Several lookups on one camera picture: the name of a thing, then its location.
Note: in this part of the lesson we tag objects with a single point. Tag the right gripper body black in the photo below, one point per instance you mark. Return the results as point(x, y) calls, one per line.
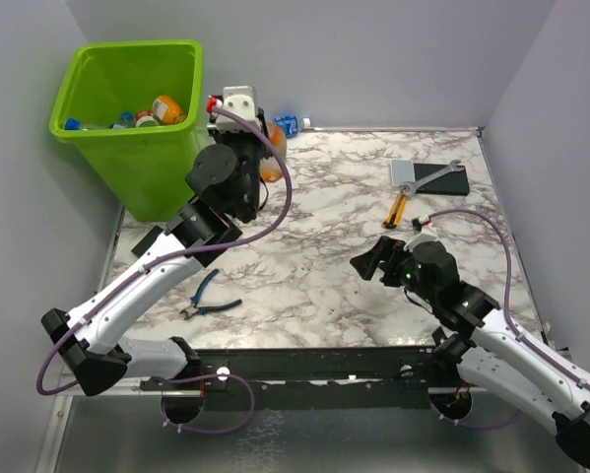
point(410, 280)

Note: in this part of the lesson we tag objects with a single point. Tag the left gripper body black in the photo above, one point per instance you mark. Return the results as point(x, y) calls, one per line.
point(249, 147)

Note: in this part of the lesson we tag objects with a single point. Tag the blue label bottle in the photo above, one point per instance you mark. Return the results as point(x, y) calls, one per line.
point(292, 125)
point(124, 121)

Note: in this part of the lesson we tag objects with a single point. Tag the orange juice bottle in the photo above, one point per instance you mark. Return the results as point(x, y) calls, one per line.
point(167, 110)

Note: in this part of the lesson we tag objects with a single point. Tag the red white label bottle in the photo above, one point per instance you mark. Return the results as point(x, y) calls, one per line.
point(145, 118)

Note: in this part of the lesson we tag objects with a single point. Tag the blue label bottle front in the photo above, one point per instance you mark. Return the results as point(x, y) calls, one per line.
point(124, 121)

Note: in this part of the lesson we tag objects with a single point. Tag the pepsi bottle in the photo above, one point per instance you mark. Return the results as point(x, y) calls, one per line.
point(73, 124)

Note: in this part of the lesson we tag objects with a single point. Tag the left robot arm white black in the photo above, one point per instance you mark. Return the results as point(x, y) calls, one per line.
point(91, 338)

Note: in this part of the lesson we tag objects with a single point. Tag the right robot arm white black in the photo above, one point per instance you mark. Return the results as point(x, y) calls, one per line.
point(487, 348)

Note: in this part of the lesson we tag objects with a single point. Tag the green plastic bin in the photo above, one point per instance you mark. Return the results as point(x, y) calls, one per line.
point(145, 168)

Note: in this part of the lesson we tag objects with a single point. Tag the yellow black utility knife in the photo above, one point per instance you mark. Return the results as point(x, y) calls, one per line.
point(396, 212)

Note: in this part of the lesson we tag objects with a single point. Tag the silver wrench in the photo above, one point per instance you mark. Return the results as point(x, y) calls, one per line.
point(410, 188)

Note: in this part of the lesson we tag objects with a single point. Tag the grey rectangular plate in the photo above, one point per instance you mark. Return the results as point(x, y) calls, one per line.
point(401, 171)

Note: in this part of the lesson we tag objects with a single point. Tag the black foam block right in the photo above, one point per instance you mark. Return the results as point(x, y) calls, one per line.
point(452, 184)

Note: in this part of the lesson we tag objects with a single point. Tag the black foam block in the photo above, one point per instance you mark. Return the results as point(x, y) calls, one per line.
point(148, 245)
point(452, 184)

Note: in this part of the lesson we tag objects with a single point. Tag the black foam block left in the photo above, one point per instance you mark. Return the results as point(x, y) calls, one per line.
point(148, 245)

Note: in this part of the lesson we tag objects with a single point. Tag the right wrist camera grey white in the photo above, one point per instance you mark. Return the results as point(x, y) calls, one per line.
point(423, 232)

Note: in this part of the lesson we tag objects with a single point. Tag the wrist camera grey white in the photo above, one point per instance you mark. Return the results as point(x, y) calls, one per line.
point(423, 232)
point(238, 100)

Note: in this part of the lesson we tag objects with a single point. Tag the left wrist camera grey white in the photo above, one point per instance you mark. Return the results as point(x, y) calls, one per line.
point(238, 100)

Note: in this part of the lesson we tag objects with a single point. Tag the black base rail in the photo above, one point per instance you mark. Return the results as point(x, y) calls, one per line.
point(313, 379)

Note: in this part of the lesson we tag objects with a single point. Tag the blue handled pliers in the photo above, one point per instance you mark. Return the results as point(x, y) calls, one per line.
point(198, 305)

